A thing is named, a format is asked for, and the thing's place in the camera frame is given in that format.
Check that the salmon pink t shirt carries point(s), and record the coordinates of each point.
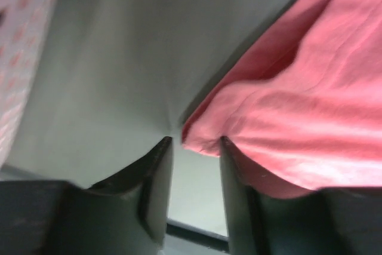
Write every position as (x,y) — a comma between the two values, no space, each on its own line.
(303,104)

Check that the white plastic laundry basket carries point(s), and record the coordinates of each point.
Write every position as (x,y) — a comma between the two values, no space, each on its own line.
(24,27)

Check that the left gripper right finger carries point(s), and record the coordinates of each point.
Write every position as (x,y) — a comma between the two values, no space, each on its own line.
(265,214)

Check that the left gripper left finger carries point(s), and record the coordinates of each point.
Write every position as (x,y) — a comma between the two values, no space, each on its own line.
(125,213)

